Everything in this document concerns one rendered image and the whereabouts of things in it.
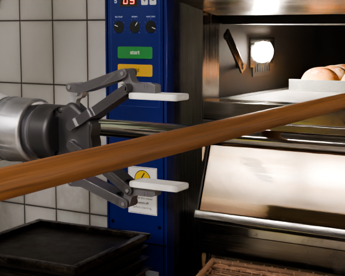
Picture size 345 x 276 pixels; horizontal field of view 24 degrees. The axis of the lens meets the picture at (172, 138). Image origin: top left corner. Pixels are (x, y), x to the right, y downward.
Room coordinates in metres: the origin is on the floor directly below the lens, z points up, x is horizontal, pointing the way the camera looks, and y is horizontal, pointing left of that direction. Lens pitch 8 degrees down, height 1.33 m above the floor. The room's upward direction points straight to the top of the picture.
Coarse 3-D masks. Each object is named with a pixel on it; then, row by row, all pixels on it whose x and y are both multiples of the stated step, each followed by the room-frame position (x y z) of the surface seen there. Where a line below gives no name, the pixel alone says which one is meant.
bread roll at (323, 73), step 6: (306, 72) 1.97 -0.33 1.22; (312, 72) 1.95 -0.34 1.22; (318, 72) 1.94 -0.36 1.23; (324, 72) 1.94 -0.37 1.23; (330, 72) 1.94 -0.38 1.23; (306, 78) 1.96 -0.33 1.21; (312, 78) 1.94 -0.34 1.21; (318, 78) 1.93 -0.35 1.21; (324, 78) 1.93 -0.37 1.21; (330, 78) 1.93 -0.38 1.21; (336, 78) 1.93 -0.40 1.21
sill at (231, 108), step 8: (208, 104) 1.67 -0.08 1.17; (216, 104) 1.66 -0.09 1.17; (224, 104) 1.65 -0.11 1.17; (232, 104) 1.64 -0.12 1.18; (240, 104) 1.63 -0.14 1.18; (248, 104) 1.62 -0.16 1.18; (256, 104) 1.61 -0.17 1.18; (264, 104) 1.61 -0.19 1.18; (272, 104) 1.60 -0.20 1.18; (280, 104) 1.59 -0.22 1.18; (288, 104) 1.59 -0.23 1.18; (208, 112) 1.67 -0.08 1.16; (216, 112) 1.66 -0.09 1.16; (224, 112) 1.65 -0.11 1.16; (232, 112) 1.64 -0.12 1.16; (240, 112) 1.63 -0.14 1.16; (248, 112) 1.62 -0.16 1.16; (336, 112) 1.53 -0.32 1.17; (344, 112) 1.52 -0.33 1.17; (304, 120) 1.56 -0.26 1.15; (312, 120) 1.55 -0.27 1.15; (320, 120) 1.54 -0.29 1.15; (328, 120) 1.54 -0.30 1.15; (336, 120) 1.53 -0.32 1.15; (344, 120) 1.52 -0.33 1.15
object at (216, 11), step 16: (176, 0) 1.56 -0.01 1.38; (192, 0) 1.55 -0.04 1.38; (208, 0) 1.53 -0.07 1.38; (224, 0) 1.52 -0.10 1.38; (240, 0) 1.51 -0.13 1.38; (256, 0) 1.49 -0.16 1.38; (272, 0) 1.48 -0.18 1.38; (288, 0) 1.47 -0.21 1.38; (304, 0) 1.45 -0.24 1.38; (320, 0) 1.44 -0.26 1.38; (336, 0) 1.43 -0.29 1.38
